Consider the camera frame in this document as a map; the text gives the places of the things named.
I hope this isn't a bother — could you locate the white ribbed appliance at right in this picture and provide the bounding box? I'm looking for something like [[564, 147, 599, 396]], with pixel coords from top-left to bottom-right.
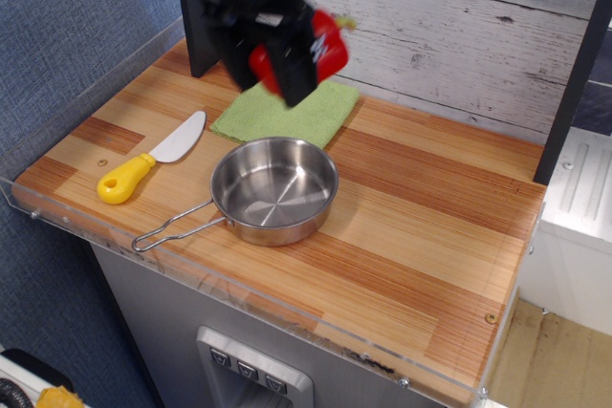
[[517, 128, 611, 334]]

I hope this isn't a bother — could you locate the dark right vertical post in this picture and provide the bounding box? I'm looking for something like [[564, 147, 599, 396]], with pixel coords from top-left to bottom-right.
[[533, 0, 611, 185]]

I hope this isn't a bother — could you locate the dark vertical post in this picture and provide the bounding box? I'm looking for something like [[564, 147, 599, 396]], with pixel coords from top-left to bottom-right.
[[180, 0, 220, 78], [533, 0, 611, 185]]

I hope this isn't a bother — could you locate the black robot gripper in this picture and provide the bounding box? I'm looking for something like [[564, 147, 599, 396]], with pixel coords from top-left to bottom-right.
[[199, 0, 317, 107]]

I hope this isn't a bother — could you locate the dark left vertical post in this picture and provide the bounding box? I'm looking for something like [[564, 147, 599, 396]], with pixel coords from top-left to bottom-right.
[[180, 0, 220, 78]]

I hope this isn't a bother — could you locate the red toy bell pepper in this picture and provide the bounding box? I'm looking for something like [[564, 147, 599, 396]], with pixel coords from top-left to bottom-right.
[[250, 10, 357, 98]]

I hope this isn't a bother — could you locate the green folded cloth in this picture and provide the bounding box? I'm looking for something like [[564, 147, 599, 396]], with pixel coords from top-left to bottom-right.
[[210, 81, 360, 148]]

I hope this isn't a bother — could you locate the stainless steel pot with handle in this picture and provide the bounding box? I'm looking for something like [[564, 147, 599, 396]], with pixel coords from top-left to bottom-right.
[[131, 137, 339, 252]]

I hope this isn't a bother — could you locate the yellow-handled toy knife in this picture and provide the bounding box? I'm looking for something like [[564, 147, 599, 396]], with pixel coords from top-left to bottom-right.
[[97, 111, 207, 205]]

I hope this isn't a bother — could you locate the clear acrylic guard rail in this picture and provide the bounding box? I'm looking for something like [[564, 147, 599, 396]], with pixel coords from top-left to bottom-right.
[[13, 44, 544, 407]]

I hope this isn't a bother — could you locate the grey cabinet with dispenser panel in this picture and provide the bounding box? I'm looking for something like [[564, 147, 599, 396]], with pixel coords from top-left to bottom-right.
[[88, 240, 460, 408]]

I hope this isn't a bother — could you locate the yellow object bottom left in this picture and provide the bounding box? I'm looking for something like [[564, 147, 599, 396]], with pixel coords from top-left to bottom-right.
[[35, 386, 85, 408]]

